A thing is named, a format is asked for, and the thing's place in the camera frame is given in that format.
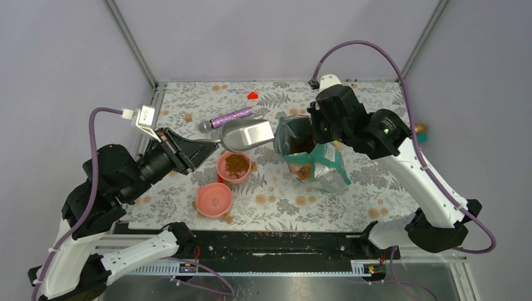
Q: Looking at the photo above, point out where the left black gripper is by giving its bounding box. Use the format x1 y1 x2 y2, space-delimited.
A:
125 125 222 201

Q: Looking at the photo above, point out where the metal food scoop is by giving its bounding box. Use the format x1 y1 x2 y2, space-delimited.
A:
207 119 274 152

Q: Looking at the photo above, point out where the green pet food bag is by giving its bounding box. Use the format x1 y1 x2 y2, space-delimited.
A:
273 115 351 194

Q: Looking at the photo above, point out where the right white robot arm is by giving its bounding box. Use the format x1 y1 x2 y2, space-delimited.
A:
307 84 482 258

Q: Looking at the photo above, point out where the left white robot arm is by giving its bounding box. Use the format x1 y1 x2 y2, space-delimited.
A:
28 128 218 300

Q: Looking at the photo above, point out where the far pink pet bowl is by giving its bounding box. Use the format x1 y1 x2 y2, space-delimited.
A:
216 151 252 184

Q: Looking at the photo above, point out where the pink pet bowl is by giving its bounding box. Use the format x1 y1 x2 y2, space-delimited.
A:
216 151 252 184
196 182 233 219

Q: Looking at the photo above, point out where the near pink pet bowl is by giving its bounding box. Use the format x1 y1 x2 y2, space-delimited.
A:
196 182 233 219

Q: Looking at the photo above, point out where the purple glitter toy microphone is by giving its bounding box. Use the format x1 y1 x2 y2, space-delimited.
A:
198 107 253 134

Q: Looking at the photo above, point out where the brown kibble in far bowl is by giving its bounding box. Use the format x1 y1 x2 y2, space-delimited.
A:
225 154 249 177

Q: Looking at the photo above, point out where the floral table mat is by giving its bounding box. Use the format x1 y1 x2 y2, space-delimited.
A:
129 82 417 232

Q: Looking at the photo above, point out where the red toy block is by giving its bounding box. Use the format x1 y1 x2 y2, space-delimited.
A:
247 92 259 100

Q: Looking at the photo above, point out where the gold toy microphone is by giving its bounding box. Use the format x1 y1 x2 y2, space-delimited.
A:
415 123 427 135

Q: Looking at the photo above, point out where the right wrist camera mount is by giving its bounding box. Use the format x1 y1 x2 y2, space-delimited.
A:
309 74 342 91

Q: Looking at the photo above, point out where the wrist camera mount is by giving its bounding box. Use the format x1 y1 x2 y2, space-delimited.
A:
309 74 342 91
121 105 161 142

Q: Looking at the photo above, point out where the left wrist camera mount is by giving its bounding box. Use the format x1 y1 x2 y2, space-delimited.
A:
121 105 161 142

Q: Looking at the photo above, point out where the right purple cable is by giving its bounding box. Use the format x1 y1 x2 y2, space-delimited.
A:
309 40 497 301

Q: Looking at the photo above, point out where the purple cable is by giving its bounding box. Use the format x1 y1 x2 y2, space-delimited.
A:
31 107 236 301
309 40 497 301

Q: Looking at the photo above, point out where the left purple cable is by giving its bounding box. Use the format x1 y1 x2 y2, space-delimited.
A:
31 107 236 301

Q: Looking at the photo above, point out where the black mounting base plate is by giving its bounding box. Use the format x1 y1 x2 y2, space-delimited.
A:
155 230 401 273

